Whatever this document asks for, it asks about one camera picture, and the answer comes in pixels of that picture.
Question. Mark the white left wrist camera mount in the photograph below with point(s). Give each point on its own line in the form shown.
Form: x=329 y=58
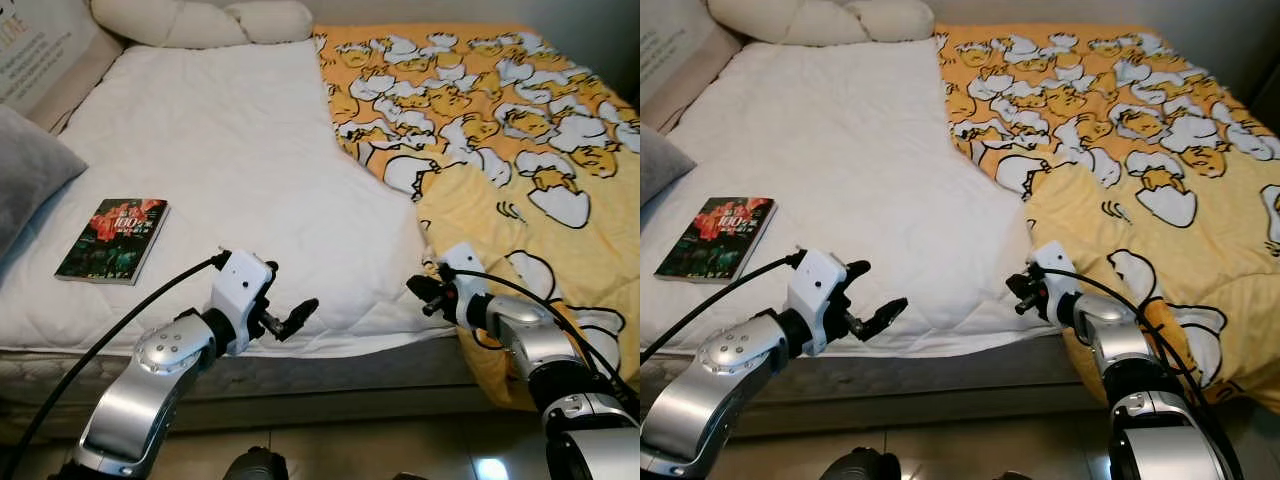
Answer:
x=815 y=285
x=240 y=285

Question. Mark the dark red-green cover book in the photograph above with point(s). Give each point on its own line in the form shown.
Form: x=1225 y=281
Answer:
x=110 y=240
x=715 y=240

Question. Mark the beige bed base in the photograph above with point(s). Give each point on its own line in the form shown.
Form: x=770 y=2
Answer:
x=350 y=405
x=900 y=405

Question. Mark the yellow cartoon egg blanket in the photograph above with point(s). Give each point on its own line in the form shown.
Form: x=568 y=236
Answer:
x=560 y=250
x=1180 y=260

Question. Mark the quilted beige mattress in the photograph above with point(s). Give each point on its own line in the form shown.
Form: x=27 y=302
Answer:
x=300 y=365
x=900 y=365

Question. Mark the grey pillow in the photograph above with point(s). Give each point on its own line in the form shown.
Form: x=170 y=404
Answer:
x=35 y=170
x=660 y=165

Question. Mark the beige long bolster pillow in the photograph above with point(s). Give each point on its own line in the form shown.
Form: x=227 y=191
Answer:
x=160 y=22
x=780 y=20

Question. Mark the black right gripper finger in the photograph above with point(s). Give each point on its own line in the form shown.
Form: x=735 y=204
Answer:
x=1022 y=290
x=425 y=290

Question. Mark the dark brown cabinet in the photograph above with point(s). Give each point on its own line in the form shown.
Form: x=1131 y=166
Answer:
x=1265 y=100

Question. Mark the black robot left leg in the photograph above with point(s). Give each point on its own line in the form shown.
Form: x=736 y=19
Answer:
x=255 y=466
x=860 y=466

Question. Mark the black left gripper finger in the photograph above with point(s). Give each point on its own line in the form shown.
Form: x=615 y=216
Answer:
x=886 y=318
x=300 y=318

